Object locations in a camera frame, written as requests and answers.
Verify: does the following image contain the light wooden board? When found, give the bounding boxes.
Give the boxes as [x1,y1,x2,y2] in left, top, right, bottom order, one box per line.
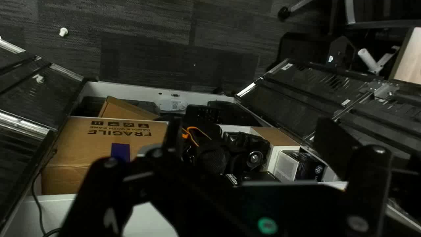
[387,25,421,87]

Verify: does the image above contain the grey tool box, black trays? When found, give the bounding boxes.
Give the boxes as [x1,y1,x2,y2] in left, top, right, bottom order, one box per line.
[0,36,421,237]

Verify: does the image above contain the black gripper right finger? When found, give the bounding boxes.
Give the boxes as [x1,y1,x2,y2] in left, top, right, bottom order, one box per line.
[343,143,394,237]

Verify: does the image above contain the thin black cable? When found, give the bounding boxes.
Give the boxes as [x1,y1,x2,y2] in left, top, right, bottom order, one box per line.
[30,148,60,237]

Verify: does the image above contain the cardboard box with fragile print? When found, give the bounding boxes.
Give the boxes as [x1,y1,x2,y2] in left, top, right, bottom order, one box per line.
[40,114,170,196]

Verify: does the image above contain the white plastic roll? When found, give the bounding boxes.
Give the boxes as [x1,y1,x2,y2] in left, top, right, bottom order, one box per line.
[356,44,401,76]

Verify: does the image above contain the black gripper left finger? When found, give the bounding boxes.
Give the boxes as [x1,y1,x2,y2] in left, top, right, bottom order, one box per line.
[57,147,176,237]

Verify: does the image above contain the small blue tag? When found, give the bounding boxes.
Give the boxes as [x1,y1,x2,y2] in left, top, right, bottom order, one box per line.
[109,142,132,164]

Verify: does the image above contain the black tool with orange wire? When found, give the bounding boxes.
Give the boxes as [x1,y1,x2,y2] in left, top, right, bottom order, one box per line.
[177,104,270,177]

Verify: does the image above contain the black tripod leg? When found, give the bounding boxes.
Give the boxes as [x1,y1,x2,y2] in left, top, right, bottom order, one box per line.
[276,0,315,22]

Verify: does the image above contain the white box with mesh side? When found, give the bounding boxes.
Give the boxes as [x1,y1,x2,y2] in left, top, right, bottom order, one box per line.
[216,123,339,184]

